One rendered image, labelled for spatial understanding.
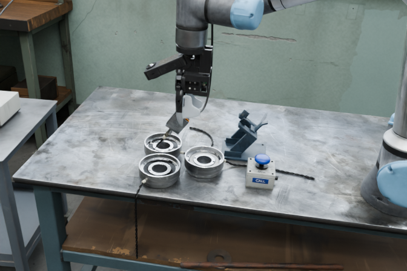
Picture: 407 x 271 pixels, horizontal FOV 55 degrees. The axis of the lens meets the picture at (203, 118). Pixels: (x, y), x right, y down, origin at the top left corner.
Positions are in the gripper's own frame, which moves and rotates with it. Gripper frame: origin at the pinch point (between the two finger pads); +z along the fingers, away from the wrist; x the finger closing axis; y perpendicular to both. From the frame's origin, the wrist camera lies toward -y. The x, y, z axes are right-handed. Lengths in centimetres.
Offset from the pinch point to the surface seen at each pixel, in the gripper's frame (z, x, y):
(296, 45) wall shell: 23, 157, 50
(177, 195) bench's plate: 13.3, -14.4, 2.1
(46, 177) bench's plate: 13.1, -13.6, -31.1
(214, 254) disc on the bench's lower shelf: 37.5, -8.6, 12.3
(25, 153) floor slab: 93, 107, -113
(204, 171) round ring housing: 10.4, -7.4, 7.8
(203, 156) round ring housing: 10.8, -0.2, 6.9
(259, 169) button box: 8.9, -6.2, 21.6
